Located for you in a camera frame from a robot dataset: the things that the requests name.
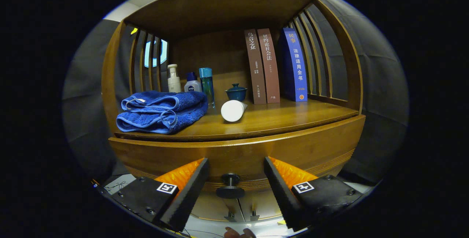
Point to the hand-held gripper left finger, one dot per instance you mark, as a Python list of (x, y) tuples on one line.
[(190, 197)]

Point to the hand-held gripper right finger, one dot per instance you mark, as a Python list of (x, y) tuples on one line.
[(282, 194)]

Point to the white green tube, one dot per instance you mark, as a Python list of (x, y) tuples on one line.
[(231, 110)]

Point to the wooden cabinet door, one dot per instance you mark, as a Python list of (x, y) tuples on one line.
[(263, 205), (214, 208)]

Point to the wooden countertop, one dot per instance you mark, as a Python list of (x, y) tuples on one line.
[(285, 115)]

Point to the wooden cabinet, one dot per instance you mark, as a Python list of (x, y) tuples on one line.
[(220, 7)]

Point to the blue folded towel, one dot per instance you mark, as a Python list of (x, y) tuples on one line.
[(157, 117)]

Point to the blue lidded teacup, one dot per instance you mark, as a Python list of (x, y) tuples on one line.
[(236, 93)]

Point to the white bottle with blue cap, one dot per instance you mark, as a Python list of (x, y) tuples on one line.
[(192, 86)]

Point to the white pump bottle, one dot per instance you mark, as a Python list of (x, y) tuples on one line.
[(174, 84)]

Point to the clear teal bottle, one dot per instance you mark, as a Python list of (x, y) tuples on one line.
[(207, 84)]

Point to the light brown book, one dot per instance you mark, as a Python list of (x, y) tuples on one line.
[(269, 69)]

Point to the dark brown book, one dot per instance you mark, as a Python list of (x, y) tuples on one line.
[(256, 69)]

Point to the blue book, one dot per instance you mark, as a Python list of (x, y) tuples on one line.
[(296, 66)]

